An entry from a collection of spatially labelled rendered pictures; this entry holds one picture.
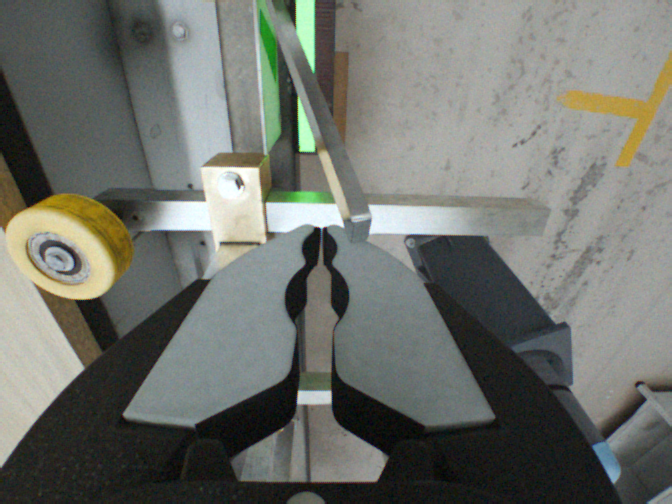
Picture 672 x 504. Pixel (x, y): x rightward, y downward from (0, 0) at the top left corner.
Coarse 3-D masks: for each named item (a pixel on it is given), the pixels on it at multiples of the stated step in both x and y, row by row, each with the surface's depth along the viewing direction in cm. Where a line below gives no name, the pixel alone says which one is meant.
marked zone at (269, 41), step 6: (264, 18) 25; (264, 24) 26; (264, 30) 26; (270, 30) 28; (264, 36) 26; (270, 36) 28; (264, 42) 26; (270, 42) 28; (270, 48) 29; (270, 54) 29; (270, 60) 29; (270, 66) 29
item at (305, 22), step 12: (300, 0) 30; (312, 0) 30; (300, 12) 31; (312, 12) 31; (300, 24) 31; (312, 24) 31; (300, 36) 32; (312, 36) 32; (312, 48) 33; (312, 60) 33; (300, 108) 36; (300, 120) 36; (300, 132) 37; (300, 144) 38; (312, 144) 38
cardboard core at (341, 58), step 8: (336, 56) 85; (344, 56) 86; (336, 64) 86; (344, 64) 87; (336, 72) 88; (344, 72) 89; (336, 80) 89; (344, 80) 90; (336, 88) 90; (344, 88) 91; (336, 96) 91; (344, 96) 92; (336, 104) 92; (344, 104) 94; (336, 112) 93; (344, 112) 95; (336, 120) 95; (344, 120) 96; (344, 128) 98; (344, 136) 99; (344, 144) 101
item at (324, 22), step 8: (320, 0) 30; (328, 0) 30; (320, 8) 31; (328, 8) 31; (320, 16) 31; (328, 16) 31; (320, 24) 31; (328, 24) 31; (320, 32) 32; (328, 32) 32; (320, 40) 32; (328, 40) 32; (320, 48) 33; (328, 48) 33; (320, 56) 33; (328, 56) 33; (320, 64) 33; (328, 64) 33; (320, 72) 34; (328, 72) 34; (320, 80) 34; (328, 80) 34; (320, 88) 35; (328, 88) 35; (328, 96) 35; (328, 104) 36
